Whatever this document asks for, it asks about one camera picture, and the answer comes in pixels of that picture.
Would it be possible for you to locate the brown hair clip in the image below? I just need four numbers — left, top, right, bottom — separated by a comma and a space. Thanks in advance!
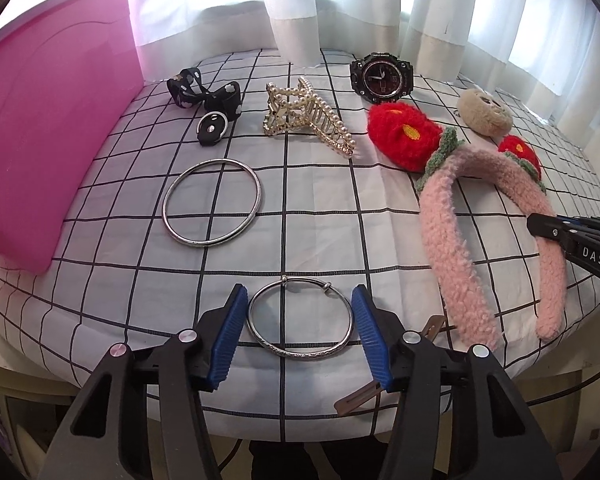
334, 315, 445, 416

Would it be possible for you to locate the beige plush hair clip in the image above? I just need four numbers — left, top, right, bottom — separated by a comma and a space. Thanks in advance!
457, 89, 513, 138

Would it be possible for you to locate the silver clasp bangle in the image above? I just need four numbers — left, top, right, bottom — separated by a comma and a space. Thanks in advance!
242, 274, 358, 361

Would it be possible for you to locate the pink fuzzy flower headband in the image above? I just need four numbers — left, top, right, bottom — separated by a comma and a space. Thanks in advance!
366, 101, 569, 352

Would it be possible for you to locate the black digital wristwatch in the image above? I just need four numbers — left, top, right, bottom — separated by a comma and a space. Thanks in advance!
349, 52, 414, 104

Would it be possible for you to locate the silver plain bangle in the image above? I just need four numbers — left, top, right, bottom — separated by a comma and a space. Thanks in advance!
160, 157, 264, 249

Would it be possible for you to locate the pearl hair claw clip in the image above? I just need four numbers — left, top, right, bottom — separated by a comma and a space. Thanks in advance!
263, 76, 356, 159

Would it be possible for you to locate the black floral hair bow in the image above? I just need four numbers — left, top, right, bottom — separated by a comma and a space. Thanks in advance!
166, 67, 242, 146

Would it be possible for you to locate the white curtain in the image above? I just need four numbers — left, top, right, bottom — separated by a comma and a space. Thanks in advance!
129, 0, 600, 146

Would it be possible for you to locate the pink plastic tub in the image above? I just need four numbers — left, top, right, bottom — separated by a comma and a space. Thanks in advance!
0, 0, 144, 274

